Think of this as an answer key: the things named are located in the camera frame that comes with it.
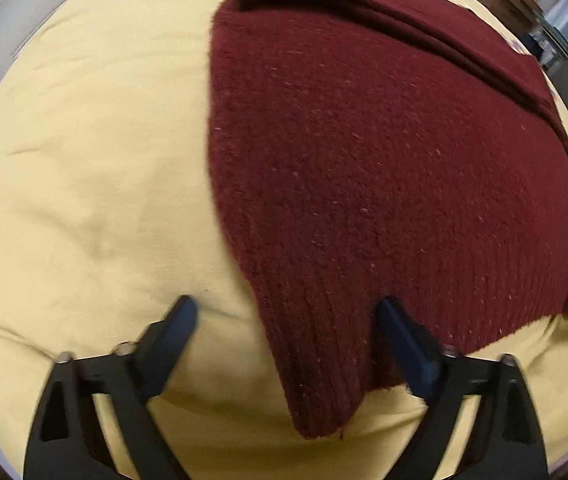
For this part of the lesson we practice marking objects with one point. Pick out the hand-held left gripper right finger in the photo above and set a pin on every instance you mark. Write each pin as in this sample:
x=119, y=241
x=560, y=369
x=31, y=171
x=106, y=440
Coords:
x=409, y=347

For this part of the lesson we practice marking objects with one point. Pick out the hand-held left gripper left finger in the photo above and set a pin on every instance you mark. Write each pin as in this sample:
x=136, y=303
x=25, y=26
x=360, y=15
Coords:
x=171, y=347

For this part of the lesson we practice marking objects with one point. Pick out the dark red knit sweater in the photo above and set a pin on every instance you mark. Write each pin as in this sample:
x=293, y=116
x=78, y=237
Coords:
x=389, y=160

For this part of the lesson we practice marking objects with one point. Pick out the yellow printed blanket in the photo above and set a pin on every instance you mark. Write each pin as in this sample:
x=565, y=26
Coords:
x=89, y=185

